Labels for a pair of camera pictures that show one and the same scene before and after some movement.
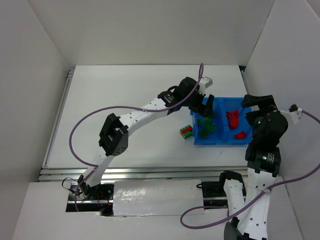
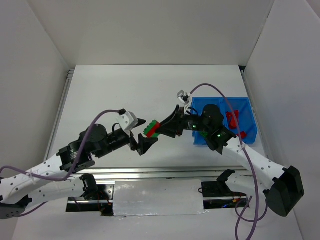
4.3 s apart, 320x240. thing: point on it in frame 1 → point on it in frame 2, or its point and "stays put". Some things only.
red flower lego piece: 234,122 stays put
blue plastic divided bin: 229,126 stays put
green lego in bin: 203,133 stays put
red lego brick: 240,135 stays put
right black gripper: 267,107 → 179,122
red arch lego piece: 233,116 stays put
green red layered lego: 186,131 → 150,130
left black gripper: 200,104 → 132,139
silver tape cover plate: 159,197 stays put
